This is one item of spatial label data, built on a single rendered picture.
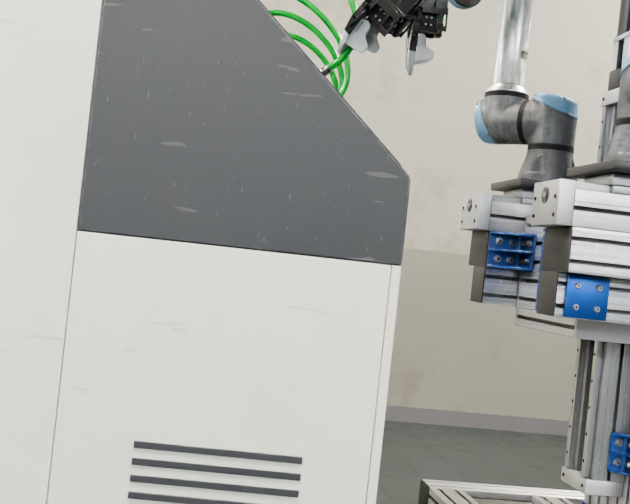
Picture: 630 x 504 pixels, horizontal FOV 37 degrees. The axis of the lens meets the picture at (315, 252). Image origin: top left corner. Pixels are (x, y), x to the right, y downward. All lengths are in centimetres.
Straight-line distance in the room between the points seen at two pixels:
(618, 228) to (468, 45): 332
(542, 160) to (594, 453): 72
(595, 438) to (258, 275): 93
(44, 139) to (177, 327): 41
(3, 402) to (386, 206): 76
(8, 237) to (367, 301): 64
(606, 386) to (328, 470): 76
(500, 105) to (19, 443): 146
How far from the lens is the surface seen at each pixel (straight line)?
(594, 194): 194
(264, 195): 171
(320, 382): 172
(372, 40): 197
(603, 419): 226
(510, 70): 258
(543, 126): 248
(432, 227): 503
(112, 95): 175
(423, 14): 219
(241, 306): 171
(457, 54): 516
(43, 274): 175
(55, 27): 179
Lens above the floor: 78
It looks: 1 degrees up
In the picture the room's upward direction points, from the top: 6 degrees clockwise
